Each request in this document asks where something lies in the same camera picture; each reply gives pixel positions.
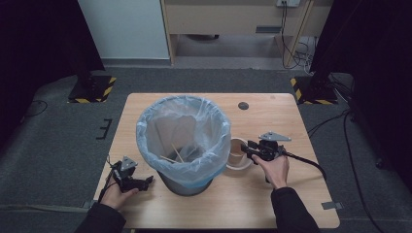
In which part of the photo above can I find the bundle of black cables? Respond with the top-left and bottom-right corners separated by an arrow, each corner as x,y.
279,2 -> 320,71

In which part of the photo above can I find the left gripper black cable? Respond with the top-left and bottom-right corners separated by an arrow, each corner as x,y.
97,154 -> 120,204

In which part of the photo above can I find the wall power socket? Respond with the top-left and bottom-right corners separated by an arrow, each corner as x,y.
275,0 -> 301,9

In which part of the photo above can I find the wooden stick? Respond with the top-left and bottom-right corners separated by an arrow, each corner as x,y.
158,154 -> 180,164
171,143 -> 186,164

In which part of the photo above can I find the black mesh trash bin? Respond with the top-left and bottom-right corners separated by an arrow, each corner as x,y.
157,168 -> 215,197

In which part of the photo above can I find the light wooden desk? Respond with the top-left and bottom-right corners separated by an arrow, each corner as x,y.
160,0 -> 335,67

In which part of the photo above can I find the bin with blue liner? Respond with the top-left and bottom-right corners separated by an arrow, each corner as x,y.
135,94 -> 232,189

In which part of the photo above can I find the person's right hand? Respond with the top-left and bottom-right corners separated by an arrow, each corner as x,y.
252,154 -> 291,190

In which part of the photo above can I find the person's left hand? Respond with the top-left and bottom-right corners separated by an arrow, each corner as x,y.
99,181 -> 140,212

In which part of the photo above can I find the long black floor cable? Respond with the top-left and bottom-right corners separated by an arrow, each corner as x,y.
306,108 -> 387,233

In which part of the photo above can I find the striped black stand base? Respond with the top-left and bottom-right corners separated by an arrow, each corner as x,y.
290,76 -> 339,106
67,75 -> 118,104

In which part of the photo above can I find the brown paper cup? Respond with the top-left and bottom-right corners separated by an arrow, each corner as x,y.
225,137 -> 254,171

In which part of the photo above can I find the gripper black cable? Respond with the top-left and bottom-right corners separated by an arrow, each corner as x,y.
284,150 -> 328,183
97,154 -> 120,204

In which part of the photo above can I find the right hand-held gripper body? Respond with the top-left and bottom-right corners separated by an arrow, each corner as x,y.
255,130 -> 292,162

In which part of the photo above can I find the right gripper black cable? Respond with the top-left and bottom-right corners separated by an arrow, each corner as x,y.
284,150 -> 328,183

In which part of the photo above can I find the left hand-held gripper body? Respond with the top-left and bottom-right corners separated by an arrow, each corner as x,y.
111,155 -> 144,192

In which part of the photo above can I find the black curtain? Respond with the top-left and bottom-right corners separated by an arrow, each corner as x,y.
0,0 -> 106,145
309,0 -> 412,183

